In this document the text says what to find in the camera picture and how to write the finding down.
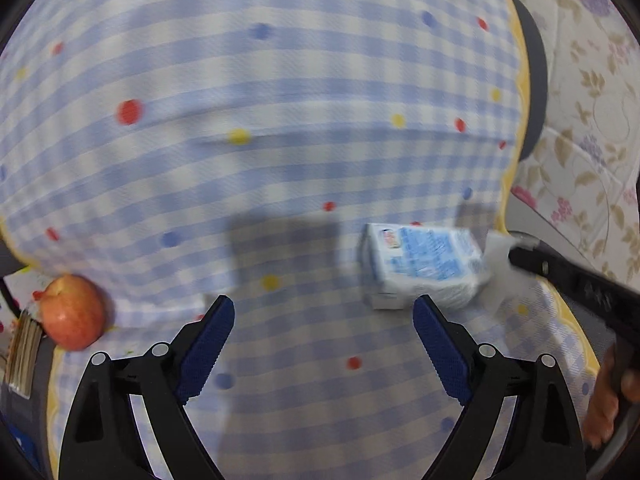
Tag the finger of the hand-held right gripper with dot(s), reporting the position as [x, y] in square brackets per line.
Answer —
[555, 270]

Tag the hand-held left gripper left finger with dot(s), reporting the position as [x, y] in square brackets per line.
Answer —
[205, 350]

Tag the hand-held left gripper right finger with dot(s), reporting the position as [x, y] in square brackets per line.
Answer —
[442, 350]

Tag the white foam block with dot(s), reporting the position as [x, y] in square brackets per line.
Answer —
[500, 255]

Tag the blue white milk carton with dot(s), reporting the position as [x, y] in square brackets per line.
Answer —
[425, 260]

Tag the person's right hand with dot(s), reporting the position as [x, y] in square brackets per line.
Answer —
[602, 400]

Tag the red apple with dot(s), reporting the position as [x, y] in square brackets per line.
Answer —
[72, 312]

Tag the floral bed sheet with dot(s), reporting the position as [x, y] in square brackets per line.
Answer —
[590, 110]

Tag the small orange cover notebook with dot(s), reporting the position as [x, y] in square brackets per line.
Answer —
[25, 355]

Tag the grey office chair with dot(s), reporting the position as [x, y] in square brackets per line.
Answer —
[532, 60]

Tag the blue checkered dotted cloth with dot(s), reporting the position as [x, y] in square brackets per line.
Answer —
[300, 110]

